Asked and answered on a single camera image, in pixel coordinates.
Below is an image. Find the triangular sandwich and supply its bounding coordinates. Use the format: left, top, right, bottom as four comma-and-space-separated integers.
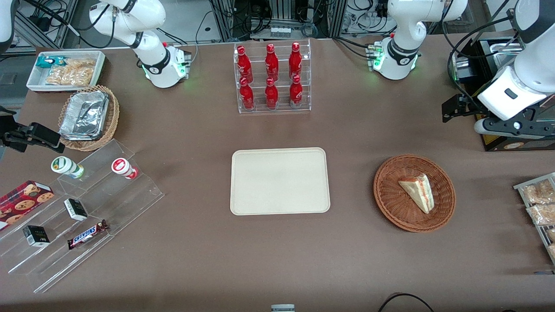
398, 173, 436, 215

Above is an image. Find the light wicker basket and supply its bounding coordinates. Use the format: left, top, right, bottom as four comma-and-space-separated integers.
57, 84, 120, 152

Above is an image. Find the grey tray of snack bags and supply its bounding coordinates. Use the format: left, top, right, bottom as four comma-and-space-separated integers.
513, 172, 555, 265

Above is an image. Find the round brown wicker basket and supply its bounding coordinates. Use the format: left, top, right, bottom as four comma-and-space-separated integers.
373, 154, 457, 234

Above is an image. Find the beige plastic tray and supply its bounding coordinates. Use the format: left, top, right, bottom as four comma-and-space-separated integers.
230, 147, 331, 216

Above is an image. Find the green lidded cup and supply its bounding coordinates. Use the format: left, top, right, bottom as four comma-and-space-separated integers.
51, 156, 85, 179

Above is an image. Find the black food warmer appliance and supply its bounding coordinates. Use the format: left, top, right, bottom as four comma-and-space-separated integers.
451, 37, 555, 152

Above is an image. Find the stack of foil trays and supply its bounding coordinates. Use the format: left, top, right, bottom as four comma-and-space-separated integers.
59, 91, 109, 141

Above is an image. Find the steel warmer pan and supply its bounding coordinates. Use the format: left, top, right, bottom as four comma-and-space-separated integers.
479, 41, 521, 57

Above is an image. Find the white rectangular snack bin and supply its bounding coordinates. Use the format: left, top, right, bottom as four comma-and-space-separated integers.
26, 50, 106, 93

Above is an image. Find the red cookie box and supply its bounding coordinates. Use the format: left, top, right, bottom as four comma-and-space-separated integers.
0, 180, 55, 231

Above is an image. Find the clear bag of chips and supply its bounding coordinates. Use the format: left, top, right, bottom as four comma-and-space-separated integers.
45, 58, 97, 87

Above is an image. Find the teal snack packet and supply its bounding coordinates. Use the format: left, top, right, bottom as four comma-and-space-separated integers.
36, 55, 66, 69

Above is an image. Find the small black white box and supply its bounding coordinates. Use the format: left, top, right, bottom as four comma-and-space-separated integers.
64, 198, 88, 222
23, 225, 51, 248

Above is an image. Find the red lidded cup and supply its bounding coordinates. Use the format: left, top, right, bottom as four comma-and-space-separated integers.
111, 158, 139, 180

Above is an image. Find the snickers chocolate bar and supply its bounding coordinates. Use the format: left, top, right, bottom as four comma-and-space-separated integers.
67, 219, 109, 250

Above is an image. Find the clear acrylic stepped stand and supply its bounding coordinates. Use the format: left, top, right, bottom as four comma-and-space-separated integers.
0, 139, 166, 294

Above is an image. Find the red cola bottle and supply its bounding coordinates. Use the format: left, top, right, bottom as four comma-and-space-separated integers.
239, 78, 255, 110
289, 75, 304, 108
264, 78, 279, 109
265, 43, 280, 77
237, 45, 254, 78
288, 42, 303, 75

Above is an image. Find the clear acrylic bottle rack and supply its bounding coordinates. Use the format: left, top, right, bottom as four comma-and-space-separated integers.
234, 39, 312, 114

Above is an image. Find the white power strip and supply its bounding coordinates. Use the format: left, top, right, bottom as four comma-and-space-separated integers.
268, 25, 296, 39

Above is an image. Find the aluminium frame rack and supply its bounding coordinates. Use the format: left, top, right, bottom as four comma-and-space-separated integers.
208, 0, 348, 40

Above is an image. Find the black floor cable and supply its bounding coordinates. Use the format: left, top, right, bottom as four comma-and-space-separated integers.
377, 293, 436, 312

